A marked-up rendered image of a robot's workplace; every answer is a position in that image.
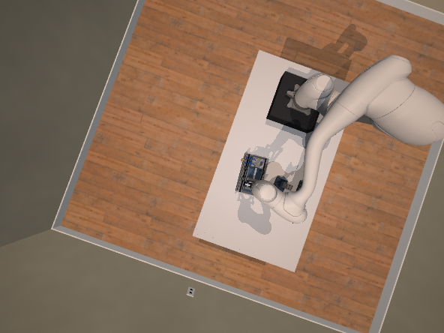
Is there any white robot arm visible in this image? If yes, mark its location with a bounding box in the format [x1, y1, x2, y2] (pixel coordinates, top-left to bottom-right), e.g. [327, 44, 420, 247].
[250, 55, 444, 224]

